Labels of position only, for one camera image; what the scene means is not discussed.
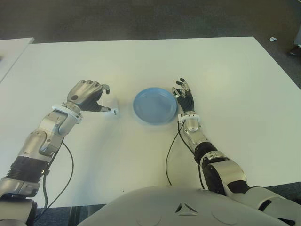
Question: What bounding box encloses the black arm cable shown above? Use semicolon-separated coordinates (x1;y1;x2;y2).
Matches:
165;122;207;190
32;140;74;219

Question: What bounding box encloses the white side table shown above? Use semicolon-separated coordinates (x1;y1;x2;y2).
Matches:
0;37;35;83

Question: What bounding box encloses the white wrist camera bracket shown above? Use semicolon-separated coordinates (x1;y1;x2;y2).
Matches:
177;113;202;123
51;102;83;124

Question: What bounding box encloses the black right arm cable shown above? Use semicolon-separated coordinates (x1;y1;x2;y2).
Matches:
165;122;207;190

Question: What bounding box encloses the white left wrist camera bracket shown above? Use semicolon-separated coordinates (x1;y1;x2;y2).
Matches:
51;102;83;124

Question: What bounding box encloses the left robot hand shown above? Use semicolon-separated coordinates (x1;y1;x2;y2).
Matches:
66;79;112;113

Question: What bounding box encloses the blue plate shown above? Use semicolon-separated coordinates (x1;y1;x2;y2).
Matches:
133;87;178;125

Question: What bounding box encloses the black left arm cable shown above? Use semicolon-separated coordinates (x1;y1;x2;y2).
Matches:
32;140;74;219

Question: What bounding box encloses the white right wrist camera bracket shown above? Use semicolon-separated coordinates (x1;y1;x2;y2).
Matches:
177;113;202;123

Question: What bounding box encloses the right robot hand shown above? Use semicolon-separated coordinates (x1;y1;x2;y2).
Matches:
171;77;195;115

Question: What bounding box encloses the grey robot torso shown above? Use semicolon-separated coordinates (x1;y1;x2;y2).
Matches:
79;185;290;226

